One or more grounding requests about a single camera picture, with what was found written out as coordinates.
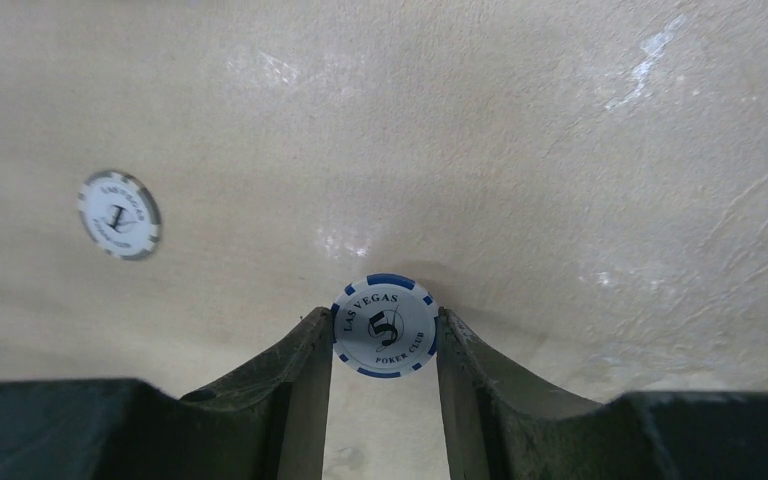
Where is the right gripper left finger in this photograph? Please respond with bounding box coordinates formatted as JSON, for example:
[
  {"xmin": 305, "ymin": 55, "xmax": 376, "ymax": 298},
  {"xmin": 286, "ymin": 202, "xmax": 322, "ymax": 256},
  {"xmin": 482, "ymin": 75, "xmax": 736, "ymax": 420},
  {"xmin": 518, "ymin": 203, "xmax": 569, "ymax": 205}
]
[{"xmin": 0, "ymin": 308, "xmax": 333, "ymax": 479}]

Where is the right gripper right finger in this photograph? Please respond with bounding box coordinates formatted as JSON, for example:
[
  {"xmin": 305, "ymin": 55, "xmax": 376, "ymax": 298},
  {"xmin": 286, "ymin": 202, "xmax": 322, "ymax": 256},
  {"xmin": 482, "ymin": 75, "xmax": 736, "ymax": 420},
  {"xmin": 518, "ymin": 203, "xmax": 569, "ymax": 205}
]
[{"xmin": 436, "ymin": 309, "xmax": 768, "ymax": 479}]

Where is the white poker chip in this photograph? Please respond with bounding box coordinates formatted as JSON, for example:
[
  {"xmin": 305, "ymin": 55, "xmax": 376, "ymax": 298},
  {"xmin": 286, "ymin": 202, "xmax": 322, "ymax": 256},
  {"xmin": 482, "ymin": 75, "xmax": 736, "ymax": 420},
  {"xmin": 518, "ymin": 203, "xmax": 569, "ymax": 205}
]
[
  {"xmin": 78, "ymin": 169, "xmax": 162, "ymax": 261},
  {"xmin": 331, "ymin": 273, "xmax": 439, "ymax": 379}
]

